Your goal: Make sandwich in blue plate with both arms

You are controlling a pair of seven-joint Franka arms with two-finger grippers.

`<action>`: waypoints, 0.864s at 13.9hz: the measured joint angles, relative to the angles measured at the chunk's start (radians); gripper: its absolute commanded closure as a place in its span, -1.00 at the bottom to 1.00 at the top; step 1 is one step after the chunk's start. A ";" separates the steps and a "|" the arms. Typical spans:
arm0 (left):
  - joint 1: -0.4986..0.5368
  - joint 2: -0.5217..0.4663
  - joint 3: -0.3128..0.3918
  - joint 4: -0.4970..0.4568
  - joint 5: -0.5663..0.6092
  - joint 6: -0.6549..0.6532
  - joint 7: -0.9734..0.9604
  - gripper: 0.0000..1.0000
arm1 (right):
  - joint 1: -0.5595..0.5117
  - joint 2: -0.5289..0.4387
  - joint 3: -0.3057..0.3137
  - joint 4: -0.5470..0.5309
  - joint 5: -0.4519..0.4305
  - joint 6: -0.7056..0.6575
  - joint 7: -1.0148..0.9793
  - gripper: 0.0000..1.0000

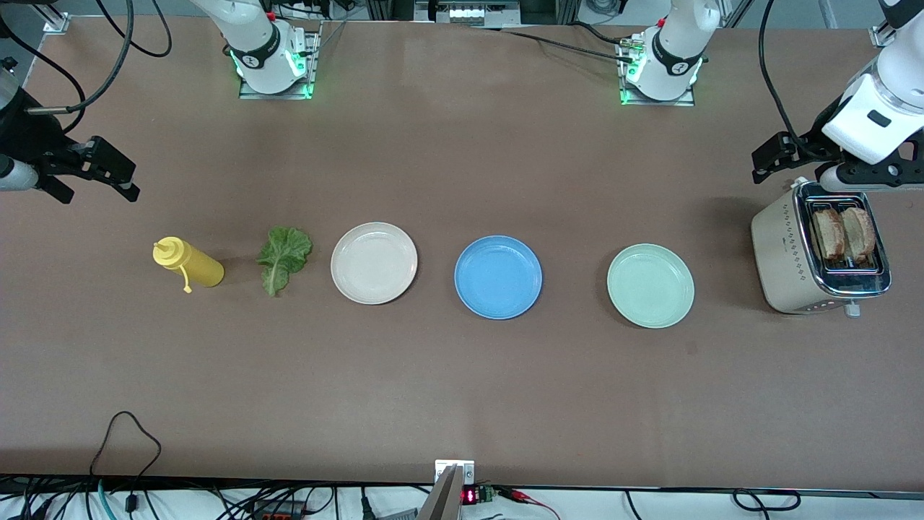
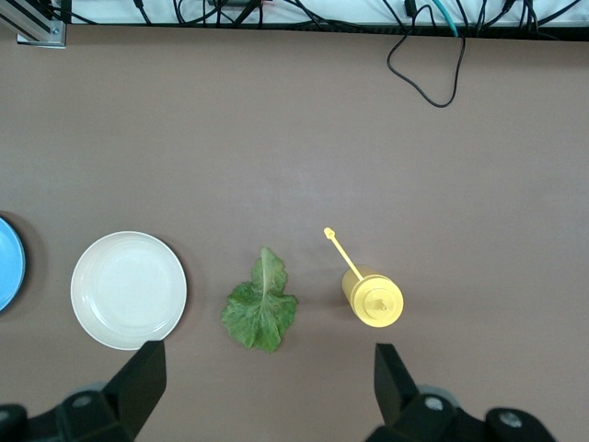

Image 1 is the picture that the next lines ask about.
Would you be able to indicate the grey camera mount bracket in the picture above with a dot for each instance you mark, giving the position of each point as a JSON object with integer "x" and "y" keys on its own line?
{"x": 451, "y": 498}

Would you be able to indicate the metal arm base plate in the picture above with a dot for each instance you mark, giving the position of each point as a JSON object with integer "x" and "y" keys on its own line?
{"x": 274, "y": 96}
{"x": 657, "y": 103}

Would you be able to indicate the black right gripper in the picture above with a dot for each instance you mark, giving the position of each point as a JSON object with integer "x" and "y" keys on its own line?
{"x": 30, "y": 137}

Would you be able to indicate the beige round plate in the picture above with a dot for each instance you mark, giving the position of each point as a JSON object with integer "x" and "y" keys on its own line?
{"x": 374, "y": 263}

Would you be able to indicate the yellow squeeze bottle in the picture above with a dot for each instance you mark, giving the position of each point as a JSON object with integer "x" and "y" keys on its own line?
{"x": 195, "y": 266}

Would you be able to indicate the beige chrome toaster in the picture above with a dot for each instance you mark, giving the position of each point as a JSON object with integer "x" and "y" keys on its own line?
{"x": 783, "y": 253}

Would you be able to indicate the metal table corner bracket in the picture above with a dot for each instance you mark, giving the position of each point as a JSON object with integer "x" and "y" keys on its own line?
{"x": 56, "y": 23}
{"x": 882, "y": 36}

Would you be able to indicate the pale green round plate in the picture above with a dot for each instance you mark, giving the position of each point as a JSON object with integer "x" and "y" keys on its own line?
{"x": 650, "y": 286}

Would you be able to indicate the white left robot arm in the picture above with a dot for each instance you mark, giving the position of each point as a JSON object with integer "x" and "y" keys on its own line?
{"x": 678, "y": 43}

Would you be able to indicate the circuit board red display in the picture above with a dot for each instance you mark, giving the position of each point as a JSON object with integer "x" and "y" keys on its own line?
{"x": 471, "y": 495}

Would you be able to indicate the blue round plate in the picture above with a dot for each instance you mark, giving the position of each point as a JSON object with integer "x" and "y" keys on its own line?
{"x": 498, "y": 277}

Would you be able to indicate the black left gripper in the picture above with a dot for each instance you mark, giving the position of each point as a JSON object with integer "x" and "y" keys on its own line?
{"x": 806, "y": 151}

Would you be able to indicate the green lettuce leaf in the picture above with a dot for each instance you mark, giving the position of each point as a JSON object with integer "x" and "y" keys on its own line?
{"x": 283, "y": 254}

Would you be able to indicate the toasted bread slice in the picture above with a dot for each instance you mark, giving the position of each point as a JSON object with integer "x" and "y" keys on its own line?
{"x": 860, "y": 235}
{"x": 829, "y": 235}

